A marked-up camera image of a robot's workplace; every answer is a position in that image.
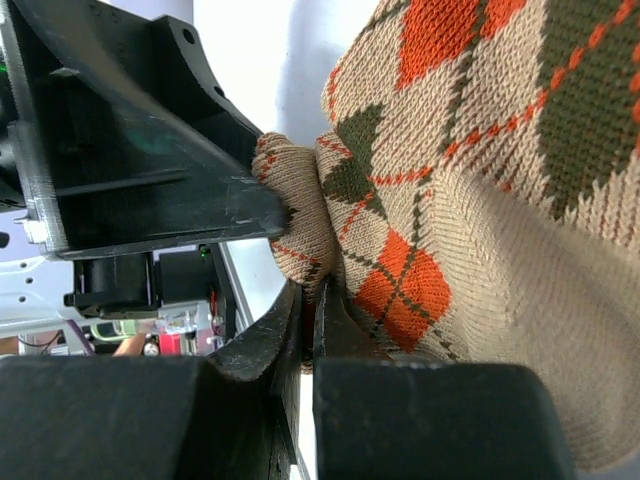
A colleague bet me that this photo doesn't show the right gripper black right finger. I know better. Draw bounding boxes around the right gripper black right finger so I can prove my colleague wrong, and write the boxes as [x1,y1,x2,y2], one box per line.
[313,277,576,480]

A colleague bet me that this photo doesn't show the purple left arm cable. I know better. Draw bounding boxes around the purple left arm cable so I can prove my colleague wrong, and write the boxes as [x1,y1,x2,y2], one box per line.
[59,319,96,357]

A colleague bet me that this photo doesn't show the beige orange argyle sock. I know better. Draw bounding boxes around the beige orange argyle sock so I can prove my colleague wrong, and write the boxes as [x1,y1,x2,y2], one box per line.
[252,1,639,472]

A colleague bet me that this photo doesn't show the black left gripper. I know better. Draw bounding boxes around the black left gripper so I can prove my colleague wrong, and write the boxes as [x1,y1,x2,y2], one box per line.
[1,1,288,320]

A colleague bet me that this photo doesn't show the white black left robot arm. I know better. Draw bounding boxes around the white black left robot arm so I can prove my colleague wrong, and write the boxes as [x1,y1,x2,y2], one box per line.
[1,1,287,336]

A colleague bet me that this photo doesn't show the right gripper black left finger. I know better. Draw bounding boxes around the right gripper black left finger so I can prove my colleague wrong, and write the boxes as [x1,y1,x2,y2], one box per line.
[1,283,302,479]

